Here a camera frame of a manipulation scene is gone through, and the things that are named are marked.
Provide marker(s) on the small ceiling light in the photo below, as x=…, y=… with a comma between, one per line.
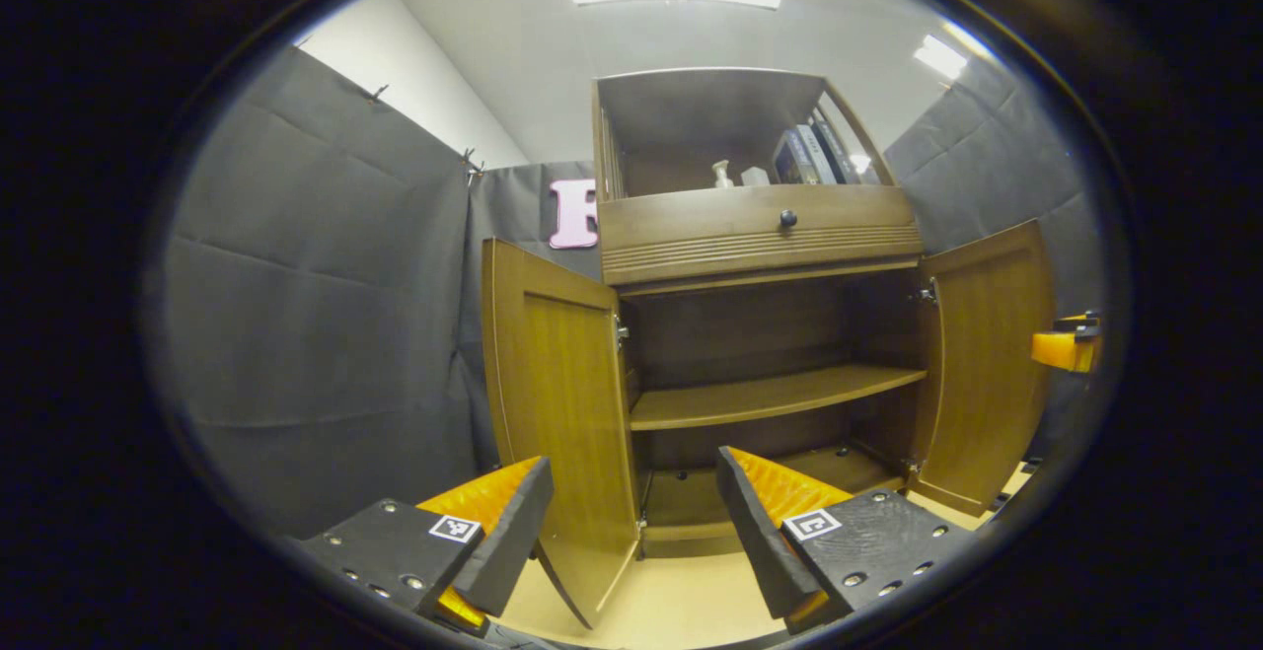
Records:
x=940, y=56

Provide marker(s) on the wooden cabinet door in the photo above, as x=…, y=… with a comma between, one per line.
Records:
x=987, y=374
x=562, y=413

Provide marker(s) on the small white bottle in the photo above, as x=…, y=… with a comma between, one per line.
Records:
x=722, y=177

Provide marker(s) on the grey book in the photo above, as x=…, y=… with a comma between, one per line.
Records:
x=814, y=155

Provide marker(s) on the dark blue book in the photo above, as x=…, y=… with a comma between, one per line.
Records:
x=789, y=162

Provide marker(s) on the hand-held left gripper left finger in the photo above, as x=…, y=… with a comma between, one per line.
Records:
x=513, y=541

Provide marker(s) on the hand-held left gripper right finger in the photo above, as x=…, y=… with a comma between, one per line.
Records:
x=755, y=532

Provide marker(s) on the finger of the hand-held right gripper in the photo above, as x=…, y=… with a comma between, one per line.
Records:
x=1061, y=349

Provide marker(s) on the small white box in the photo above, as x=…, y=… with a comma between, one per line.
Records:
x=755, y=178

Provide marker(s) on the wooden inner cabinet shelf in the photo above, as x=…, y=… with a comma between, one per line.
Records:
x=770, y=396

